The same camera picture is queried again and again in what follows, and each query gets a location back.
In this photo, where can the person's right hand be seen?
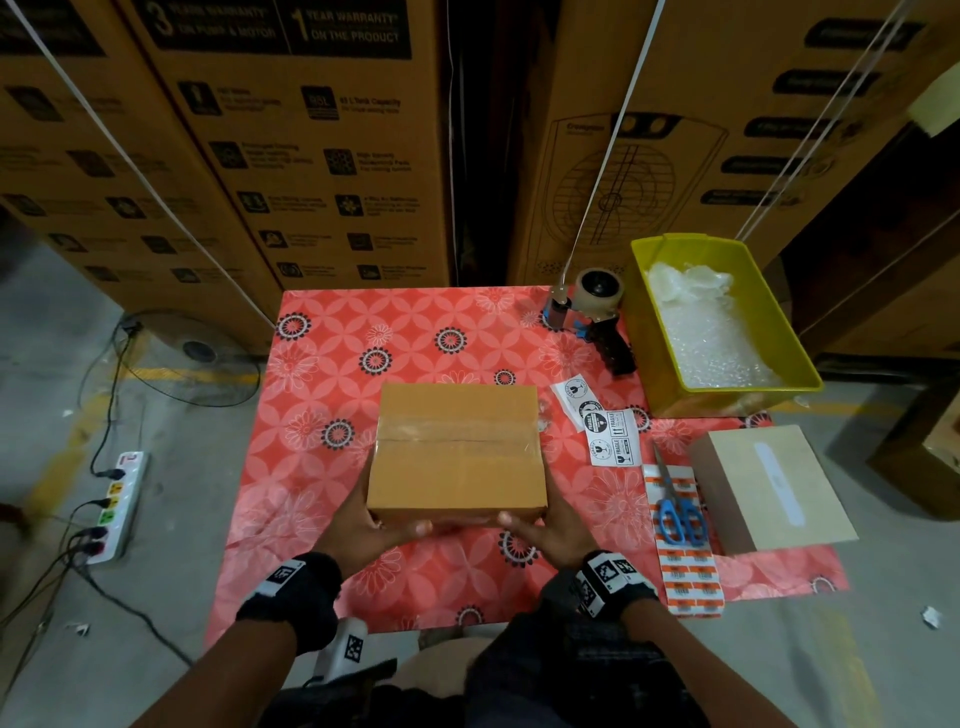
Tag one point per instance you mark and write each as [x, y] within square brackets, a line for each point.
[563, 533]

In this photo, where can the person's left hand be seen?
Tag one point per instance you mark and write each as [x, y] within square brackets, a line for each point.
[360, 540]

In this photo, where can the black-white fragile sticker sheet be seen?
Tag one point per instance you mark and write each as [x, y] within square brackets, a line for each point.
[612, 438]

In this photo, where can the packaged blue scissors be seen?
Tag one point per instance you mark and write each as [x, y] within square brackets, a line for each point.
[683, 525]

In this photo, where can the small cardboard box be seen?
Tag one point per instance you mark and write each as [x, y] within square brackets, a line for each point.
[458, 450]

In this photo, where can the tape dispenser with tape roll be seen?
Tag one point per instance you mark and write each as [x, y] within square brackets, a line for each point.
[600, 293]

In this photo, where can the bubble wrap bundle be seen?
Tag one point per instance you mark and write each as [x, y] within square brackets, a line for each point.
[713, 330]

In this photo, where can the person's left forearm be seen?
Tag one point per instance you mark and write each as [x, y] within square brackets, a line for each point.
[225, 683]

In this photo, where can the person's right forearm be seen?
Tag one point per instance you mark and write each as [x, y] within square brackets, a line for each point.
[705, 675]

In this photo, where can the person's dark clothing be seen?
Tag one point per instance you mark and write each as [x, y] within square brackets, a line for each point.
[495, 683]

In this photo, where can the flat brown cardboard box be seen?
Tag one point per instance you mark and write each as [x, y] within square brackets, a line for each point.
[773, 488]

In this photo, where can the stack of Crompton cartons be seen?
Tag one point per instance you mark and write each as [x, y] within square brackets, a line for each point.
[285, 150]

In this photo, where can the black wristband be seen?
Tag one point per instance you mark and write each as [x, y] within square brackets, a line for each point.
[612, 585]
[293, 600]

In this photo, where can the orange floral tablecloth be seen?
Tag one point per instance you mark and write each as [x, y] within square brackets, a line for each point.
[300, 480]

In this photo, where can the yellow plastic bin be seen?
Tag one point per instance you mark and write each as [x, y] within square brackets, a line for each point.
[642, 353]

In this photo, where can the white power strip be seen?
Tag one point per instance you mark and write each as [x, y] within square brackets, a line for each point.
[117, 507]

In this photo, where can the small brown floor carton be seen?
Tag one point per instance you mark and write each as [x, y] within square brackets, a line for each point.
[923, 450]

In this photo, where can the pale yellow paper slip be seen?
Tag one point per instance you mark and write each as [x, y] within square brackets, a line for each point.
[938, 102]

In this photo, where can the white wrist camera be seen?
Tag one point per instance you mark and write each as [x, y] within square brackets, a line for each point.
[347, 645]

